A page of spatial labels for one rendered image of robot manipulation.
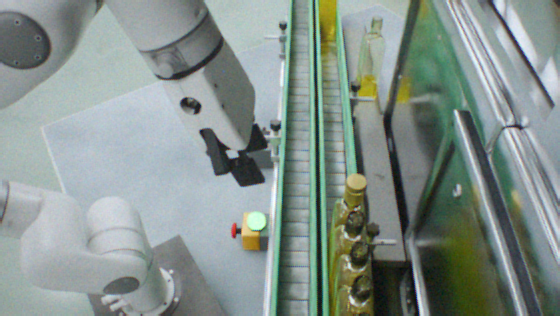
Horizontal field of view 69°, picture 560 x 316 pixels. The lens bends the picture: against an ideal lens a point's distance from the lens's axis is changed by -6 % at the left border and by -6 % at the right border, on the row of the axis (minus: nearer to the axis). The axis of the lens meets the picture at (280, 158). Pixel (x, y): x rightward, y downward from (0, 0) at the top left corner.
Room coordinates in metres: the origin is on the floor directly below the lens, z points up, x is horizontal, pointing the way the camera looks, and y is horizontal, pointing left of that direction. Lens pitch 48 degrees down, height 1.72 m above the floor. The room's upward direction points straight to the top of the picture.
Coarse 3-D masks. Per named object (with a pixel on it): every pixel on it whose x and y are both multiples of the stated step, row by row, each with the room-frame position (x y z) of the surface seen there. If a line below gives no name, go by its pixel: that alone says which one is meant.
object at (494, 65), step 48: (432, 0) 0.69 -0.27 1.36; (480, 0) 0.56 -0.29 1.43; (528, 0) 0.46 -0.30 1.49; (432, 48) 0.71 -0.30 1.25; (480, 48) 0.50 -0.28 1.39; (528, 48) 0.42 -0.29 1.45; (432, 96) 0.64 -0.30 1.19; (480, 96) 0.41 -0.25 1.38; (528, 96) 0.35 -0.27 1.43; (432, 144) 0.57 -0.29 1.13; (528, 144) 0.31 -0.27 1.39; (528, 192) 0.25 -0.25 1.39; (528, 240) 0.21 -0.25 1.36
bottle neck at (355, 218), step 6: (354, 210) 0.40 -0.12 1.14; (348, 216) 0.39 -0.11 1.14; (354, 216) 0.40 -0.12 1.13; (360, 216) 0.40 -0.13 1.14; (348, 222) 0.39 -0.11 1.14; (354, 222) 0.38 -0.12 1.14; (360, 222) 0.38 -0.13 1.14; (348, 228) 0.38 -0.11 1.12; (354, 228) 0.38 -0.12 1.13; (360, 228) 0.38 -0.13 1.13; (348, 234) 0.38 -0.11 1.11; (354, 234) 0.38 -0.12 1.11; (360, 234) 0.38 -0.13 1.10; (354, 240) 0.38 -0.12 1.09
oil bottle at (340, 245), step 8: (344, 224) 0.41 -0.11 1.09; (336, 232) 0.40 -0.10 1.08; (336, 240) 0.39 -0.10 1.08; (344, 240) 0.38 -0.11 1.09; (360, 240) 0.38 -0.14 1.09; (336, 248) 0.37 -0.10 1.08; (344, 248) 0.37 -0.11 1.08; (336, 256) 0.37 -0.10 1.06; (328, 264) 0.41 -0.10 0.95; (328, 272) 0.39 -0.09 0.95; (328, 280) 0.38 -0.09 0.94; (328, 288) 0.37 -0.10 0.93
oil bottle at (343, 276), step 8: (344, 256) 0.35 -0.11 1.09; (336, 264) 0.35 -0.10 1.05; (344, 264) 0.33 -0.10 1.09; (368, 264) 0.33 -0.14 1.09; (336, 272) 0.34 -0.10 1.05; (344, 272) 0.32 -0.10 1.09; (352, 272) 0.32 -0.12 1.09; (360, 272) 0.32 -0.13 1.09; (368, 272) 0.32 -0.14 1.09; (336, 280) 0.33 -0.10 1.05; (344, 280) 0.31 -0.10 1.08; (352, 280) 0.31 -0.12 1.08; (336, 288) 0.32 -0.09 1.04; (336, 296) 0.31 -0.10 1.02
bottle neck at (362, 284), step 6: (360, 276) 0.29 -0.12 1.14; (366, 276) 0.29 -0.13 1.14; (354, 282) 0.28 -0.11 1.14; (360, 282) 0.29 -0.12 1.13; (366, 282) 0.28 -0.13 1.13; (372, 282) 0.28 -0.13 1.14; (354, 288) 0.27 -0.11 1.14; (360, 288) 0.29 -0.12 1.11; (366, 288) 0.28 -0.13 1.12; (372, 288) 0.27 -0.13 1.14; (354, 294) 0.27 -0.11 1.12; (360, 294) 0.26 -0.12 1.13; (366, 294) 0.26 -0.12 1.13; (354, 300) 0.27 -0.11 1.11; (360, 300) 0.26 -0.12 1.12; (366, 300) 0.26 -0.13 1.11; (360, 306) 0.26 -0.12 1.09
